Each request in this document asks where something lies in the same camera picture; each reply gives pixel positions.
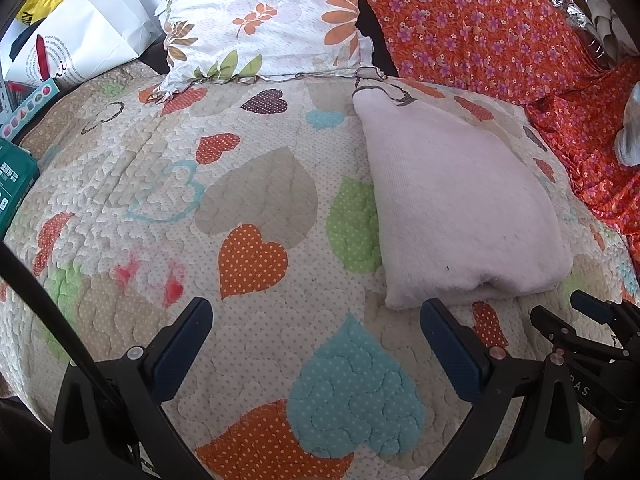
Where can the grey cloth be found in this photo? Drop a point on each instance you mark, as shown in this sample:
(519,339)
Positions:
(631,140)

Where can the heart-patterned quilt blanket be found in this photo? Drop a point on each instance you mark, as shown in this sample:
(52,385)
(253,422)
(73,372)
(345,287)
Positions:
(250,185)

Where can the teal box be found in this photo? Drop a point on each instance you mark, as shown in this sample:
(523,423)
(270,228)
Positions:
(15,175)

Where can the white paper bag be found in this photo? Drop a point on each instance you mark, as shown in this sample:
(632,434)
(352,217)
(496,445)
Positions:
(95,30)

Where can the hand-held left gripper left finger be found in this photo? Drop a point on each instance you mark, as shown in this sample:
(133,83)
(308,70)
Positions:
(182,355)

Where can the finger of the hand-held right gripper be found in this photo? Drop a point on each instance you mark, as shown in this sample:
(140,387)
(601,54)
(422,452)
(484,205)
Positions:
(590,306)
(560,327)

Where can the pink small sweater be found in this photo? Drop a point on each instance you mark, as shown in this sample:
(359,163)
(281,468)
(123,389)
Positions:
(450,200)

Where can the white floral pillow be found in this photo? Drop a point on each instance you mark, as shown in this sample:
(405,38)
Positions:
(260,20)

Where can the red floral cloth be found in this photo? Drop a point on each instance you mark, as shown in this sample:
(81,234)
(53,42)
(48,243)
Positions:
(475,25)

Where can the silver foil wrap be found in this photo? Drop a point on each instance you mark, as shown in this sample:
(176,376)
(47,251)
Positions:
(575,15)

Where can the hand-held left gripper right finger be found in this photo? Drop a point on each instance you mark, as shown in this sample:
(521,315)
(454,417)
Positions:
(450,355)

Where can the colourful printed box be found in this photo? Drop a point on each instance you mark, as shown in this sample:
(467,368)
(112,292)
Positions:
(30,105)

